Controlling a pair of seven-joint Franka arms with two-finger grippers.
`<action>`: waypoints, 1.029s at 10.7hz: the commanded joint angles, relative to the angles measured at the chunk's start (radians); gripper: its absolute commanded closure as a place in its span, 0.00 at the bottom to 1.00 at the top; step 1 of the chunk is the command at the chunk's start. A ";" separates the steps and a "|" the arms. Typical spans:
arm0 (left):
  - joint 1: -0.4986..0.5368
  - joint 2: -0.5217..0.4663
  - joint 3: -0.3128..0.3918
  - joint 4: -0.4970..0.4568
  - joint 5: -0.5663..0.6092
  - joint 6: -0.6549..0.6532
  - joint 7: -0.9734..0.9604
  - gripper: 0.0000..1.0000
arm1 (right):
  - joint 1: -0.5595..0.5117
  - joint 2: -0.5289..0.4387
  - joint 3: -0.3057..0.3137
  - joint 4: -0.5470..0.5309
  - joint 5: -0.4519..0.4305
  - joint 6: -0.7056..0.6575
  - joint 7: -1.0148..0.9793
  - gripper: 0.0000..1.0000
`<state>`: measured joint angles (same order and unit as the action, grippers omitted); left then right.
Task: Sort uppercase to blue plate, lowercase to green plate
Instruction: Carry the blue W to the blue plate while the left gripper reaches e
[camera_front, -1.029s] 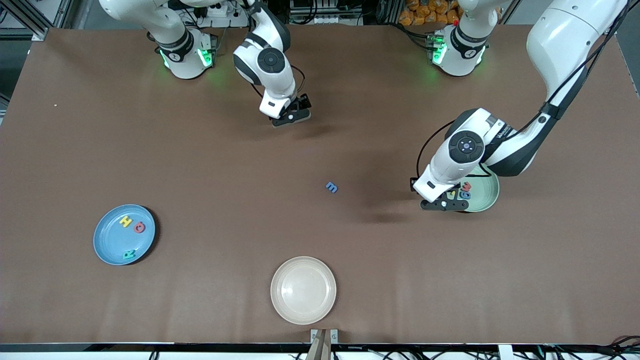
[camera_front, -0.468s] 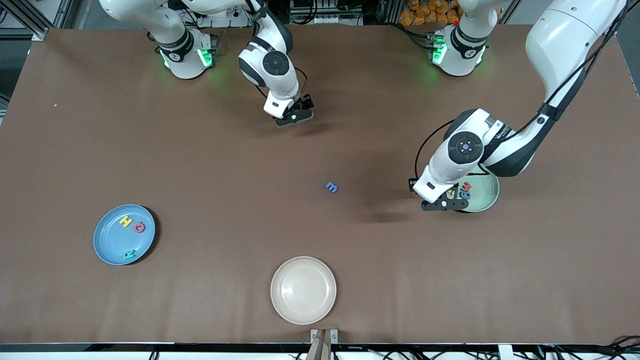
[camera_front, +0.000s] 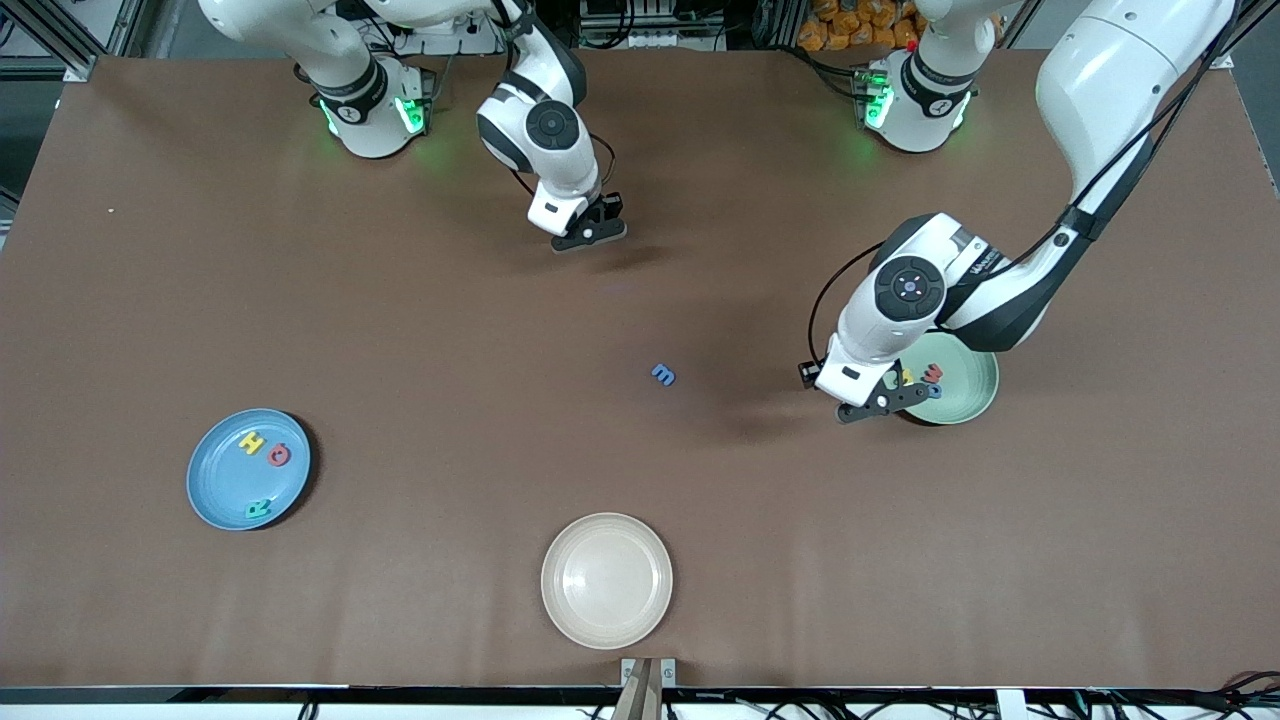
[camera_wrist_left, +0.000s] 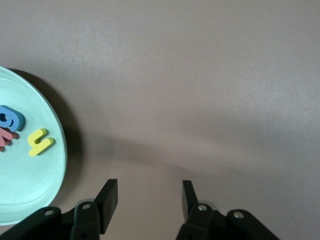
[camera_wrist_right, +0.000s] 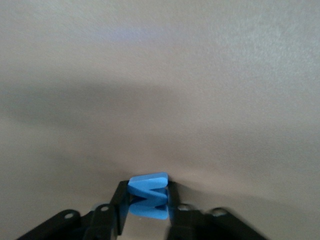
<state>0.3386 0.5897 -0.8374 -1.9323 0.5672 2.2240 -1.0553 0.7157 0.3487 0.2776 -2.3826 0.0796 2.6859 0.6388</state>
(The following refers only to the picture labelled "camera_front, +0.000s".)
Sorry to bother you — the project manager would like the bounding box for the green plate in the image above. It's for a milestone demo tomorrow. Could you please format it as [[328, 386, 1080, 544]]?
[[895, 332, 1000, 426]]

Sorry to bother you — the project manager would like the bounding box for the beige plate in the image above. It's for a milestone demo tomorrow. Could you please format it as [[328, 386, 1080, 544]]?
[[540, 512, 674, 651]]

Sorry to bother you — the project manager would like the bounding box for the blue plate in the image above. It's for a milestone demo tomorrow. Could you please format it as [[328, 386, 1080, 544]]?
[[186, 408, 312, 532]]

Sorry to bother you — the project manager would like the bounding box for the brown table cover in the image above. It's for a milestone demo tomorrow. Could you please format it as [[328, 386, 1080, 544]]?
[[0, 48, 1280, 691]]

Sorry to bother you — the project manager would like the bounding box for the white power strip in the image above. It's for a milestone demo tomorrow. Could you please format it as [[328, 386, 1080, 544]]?
[[385, 20, 504, 56]]

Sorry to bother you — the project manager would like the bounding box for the orange objects pile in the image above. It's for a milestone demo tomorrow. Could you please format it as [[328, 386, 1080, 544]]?
[[797, 0, 926, 53]]

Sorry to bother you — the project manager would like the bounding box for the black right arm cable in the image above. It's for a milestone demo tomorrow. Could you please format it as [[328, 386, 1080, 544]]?
[[490, 0, 616, 197]]

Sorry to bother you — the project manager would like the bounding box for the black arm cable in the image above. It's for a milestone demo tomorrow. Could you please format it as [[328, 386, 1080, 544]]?
[[490, 0, 616, 197], [805, 0, 1241, 363]]

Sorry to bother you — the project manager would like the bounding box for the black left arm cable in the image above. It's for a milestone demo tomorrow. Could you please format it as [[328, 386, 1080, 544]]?
[[805, 0, 1241, 363]]

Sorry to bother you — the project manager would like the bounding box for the metal mounting bracket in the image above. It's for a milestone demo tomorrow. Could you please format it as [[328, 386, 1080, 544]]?
[[620, 657, 678, 689]]

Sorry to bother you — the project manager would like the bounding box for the aluminium frame post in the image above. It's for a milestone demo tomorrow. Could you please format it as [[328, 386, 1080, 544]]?
[[1200, 0, 1280, 71], [0, 0, 136, 83]]

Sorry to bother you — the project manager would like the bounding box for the black table edge rail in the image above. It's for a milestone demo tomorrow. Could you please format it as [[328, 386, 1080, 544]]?
[[0, 684, 1280, 703]]

